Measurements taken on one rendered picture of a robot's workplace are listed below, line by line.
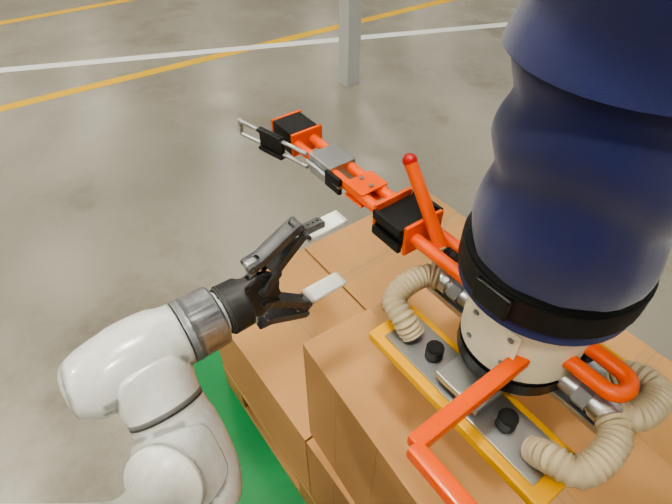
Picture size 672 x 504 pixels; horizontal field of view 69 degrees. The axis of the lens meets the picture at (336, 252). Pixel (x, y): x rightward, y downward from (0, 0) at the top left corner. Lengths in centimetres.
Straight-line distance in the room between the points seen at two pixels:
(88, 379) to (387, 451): 50
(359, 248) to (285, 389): 61
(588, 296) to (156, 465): 51
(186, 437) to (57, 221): 254
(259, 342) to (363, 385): 62
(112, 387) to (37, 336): 190
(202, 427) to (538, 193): 48
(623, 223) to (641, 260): 6
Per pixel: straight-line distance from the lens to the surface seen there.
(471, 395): 63
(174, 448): 65
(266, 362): 147
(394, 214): 82
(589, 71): 42
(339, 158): 95
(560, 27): 44
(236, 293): 68
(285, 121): 106
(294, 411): 139
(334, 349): 100
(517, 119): 50
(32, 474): 218
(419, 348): 79
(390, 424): 93
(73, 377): 66
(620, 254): 53
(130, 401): 66
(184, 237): 272
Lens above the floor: 177
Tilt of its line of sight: 45 degrees down
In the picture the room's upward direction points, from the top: straight up
